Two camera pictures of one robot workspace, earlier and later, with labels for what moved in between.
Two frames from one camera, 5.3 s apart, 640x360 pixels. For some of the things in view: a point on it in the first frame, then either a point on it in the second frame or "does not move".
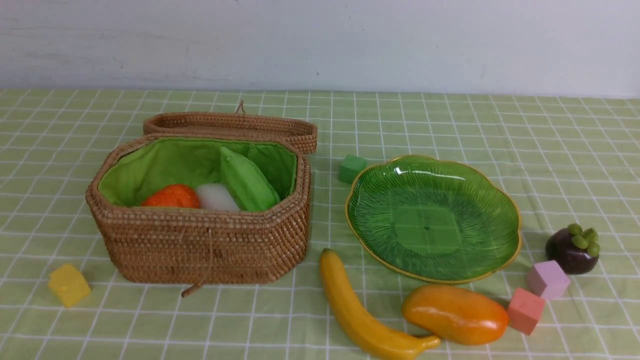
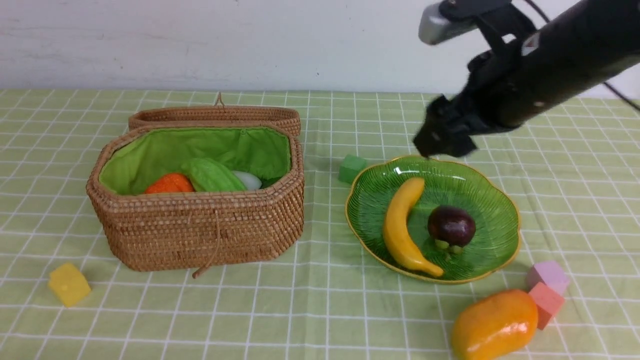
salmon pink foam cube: x=525 y=310 -> x=548 y=302
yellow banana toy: x=377 y=339 -> x=395 y=228
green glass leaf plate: x=433 y=219 does not move
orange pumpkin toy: x=173 y=195 -> x=172 y=183
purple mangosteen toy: x=575 y=249 -> x=451 y=227
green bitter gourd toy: x=251 y=189 -> x=206 y=175
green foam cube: x=352 y=165 does not move
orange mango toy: x=458 y=315 -> x=495 y=326
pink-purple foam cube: x=547 y=280 does not move
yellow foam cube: x=69 y=284 does not move
